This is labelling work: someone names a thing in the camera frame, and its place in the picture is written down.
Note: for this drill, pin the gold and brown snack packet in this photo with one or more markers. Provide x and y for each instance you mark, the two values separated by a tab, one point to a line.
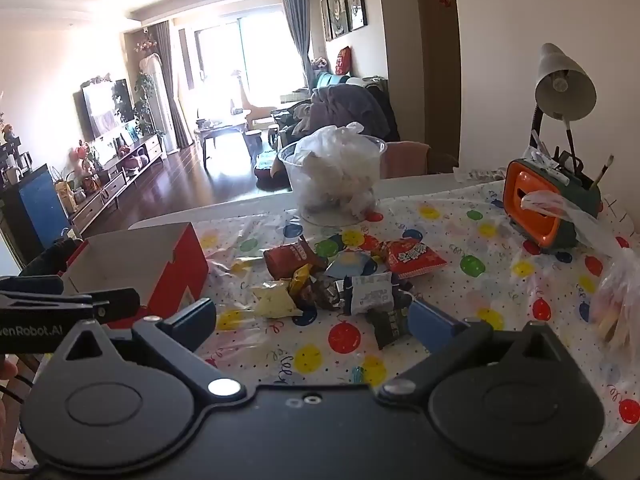
300	277

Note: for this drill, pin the television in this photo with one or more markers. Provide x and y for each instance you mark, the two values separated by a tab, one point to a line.
102	107

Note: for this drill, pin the blue and white snack packet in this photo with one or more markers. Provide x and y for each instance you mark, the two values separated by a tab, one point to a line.
350	265

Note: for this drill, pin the black pen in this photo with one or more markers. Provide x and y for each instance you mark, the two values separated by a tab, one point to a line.
570	140

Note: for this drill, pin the paint brush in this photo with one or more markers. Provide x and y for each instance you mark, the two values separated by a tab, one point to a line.
600	172

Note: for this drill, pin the thin clear plastic bag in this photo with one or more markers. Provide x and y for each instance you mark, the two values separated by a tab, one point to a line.
575	217

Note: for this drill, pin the orange and green holder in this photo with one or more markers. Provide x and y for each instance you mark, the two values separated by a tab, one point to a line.
545	205

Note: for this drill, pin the dark framed wall pictures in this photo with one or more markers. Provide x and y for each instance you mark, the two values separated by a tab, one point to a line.
345	0

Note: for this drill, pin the grey desk lamp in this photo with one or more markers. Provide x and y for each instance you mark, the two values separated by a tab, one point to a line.
562	85

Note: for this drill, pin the wooden television cabinet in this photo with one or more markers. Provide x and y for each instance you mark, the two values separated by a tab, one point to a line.
120	175

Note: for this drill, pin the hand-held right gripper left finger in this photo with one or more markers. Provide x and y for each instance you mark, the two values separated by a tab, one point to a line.
192	319

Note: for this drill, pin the wooden coffee table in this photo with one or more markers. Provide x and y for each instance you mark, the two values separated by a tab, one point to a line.
220	130

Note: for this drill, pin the red cardboard box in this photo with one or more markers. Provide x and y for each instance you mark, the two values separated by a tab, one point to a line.
170	265

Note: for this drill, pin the green house plant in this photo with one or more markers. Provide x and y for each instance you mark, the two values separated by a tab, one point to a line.
144	102

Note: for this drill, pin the person's left hand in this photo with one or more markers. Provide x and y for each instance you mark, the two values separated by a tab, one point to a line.
8	369

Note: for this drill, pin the brown curtain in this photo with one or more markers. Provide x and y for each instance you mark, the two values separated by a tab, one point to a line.
167	85

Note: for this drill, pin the grey blanket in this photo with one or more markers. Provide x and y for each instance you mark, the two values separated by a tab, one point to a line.
345	107

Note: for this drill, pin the bright red snack packet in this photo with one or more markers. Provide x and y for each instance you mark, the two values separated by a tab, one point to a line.
412	259

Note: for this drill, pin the dark red floor cushion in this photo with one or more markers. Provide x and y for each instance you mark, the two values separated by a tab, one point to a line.
270	172

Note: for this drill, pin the teal cushion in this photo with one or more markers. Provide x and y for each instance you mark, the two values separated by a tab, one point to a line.
327	81

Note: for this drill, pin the round wooden stool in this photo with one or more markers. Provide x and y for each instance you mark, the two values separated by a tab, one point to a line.
254	142
273	135

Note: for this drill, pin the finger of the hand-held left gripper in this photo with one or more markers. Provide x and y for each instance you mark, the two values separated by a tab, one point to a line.
120	304

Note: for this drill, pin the balloon print tablecloth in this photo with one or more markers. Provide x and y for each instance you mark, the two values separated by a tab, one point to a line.
500	285

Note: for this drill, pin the clear tub of plastic bags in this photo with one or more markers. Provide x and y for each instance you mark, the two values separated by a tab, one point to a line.
335	175

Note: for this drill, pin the dark red snack packet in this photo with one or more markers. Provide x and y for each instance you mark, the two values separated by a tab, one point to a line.
287	259

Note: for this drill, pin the grey curtain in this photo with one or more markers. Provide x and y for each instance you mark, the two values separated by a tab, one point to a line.
297	35

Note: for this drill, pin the white and grey snack packet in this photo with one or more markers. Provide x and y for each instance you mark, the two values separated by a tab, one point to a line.
371	292

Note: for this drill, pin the blue cabinet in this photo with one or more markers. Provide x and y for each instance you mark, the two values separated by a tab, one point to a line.
37	210

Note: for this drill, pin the dark brown snack packet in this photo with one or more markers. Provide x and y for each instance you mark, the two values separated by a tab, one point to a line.
387	327

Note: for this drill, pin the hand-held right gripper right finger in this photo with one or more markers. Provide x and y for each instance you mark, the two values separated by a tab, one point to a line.
431	323

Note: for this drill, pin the white standing air conditioner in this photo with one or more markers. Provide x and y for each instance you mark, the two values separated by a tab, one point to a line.
157	105

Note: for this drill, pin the pale yellow snack packet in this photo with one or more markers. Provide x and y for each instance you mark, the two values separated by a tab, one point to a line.
275	300

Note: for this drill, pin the plastic bag of pastries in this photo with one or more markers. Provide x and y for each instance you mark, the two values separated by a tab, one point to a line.
620	300

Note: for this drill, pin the clear plastic wrapper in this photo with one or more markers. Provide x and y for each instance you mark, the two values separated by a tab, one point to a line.
235	285

